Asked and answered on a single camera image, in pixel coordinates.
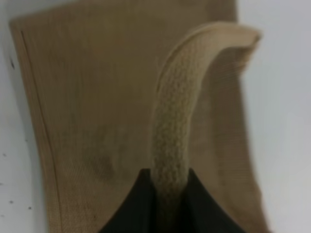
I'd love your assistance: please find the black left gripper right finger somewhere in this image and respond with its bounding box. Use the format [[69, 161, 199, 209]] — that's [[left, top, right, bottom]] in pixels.
[[179, 169, 245, 233]]

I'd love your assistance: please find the brown linen tote bag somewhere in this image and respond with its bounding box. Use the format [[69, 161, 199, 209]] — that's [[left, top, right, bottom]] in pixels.
[[9, 0, 269, 233]]

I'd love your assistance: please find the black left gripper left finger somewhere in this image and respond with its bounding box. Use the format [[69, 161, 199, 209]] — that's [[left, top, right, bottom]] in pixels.
[[100, 169, 156, 233]]

